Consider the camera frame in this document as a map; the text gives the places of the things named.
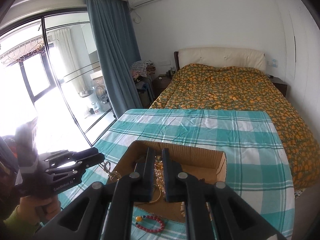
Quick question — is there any silver knot ring charm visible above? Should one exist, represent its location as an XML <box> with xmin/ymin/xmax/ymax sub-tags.
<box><xmin>99</xmin><ymin>161</ymin><xmax>121</xmax><ymax>183</ymax></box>

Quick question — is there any amber bead necklace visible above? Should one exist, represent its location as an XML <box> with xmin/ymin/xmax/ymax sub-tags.
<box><xmin>134</xmin><ymin>154</ymin><xmax>167</xmax><ymax>207</ymax></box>

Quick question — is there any person left hand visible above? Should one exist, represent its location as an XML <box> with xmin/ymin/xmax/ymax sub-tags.
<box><xmin>3</xmin><ymin>196</ymin><xmax>61</xmax><ymax>232</ymax></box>

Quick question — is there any printed cardboard box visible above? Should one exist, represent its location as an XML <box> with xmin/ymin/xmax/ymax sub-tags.
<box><xmin>107</xmin><ymin>140</ymin><xmax>228</xmax><ymax>223</ymax></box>

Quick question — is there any teal plaid bed sheet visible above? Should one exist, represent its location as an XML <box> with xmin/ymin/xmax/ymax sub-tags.
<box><xmin>58</xmin><ymin>108</ymin><xmax>296</xmax><ymax>240</ymax></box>

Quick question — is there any washing machine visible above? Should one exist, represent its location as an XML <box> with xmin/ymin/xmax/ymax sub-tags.
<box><xmin>90</xmin><ymin>71</ymin><xmax>111</xmax><ymax>112</ymax></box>

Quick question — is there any black framed glass door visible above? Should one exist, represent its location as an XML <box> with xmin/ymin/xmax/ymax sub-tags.
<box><xmin>1</xmin><ymin>8</ymin><xmax>116</xmax><ymax>152</ymax></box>

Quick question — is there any pile of clothes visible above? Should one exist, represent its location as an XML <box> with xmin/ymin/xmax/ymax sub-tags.
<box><xmin>129</xmin><ymin>60</ymin><xmax>156</xmax><ymax>79</ymax></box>

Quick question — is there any left dark nightstand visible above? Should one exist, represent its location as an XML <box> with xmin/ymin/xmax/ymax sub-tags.
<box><xmin>152</xmin><ymin>75</ymin><xmax>172</xmax><ymax>101</ymax></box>

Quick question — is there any blue curtain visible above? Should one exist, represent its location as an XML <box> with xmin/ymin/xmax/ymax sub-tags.
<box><xmin>86</xmin><ymin>0</ymin><xmax>142</xmax><ymax>118</ymax></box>

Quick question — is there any dark wooden nightstand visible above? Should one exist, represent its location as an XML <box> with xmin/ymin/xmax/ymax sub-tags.
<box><xmin>269</xmin><ymin>76</ymin><xmax>288</xmax><ymax>97</ymax></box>

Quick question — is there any cream padded headboard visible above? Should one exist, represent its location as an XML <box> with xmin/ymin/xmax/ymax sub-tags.
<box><xmin>174</xmin><ymin>47</ymin><xmax>266</xmax><ymax>73</ymax></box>

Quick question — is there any white wardrobe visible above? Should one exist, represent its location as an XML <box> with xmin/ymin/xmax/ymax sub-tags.
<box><xmin>276</xmin><ymin>0</ymin><xmax>319</xmax><ymax>139</ymax></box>

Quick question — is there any red bead bracelet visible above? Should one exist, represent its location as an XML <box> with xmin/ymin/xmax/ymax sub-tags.
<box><xmin>134</xmin><ymin>214</ymin><xmax>166</xmax><ymax>234</ymax></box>

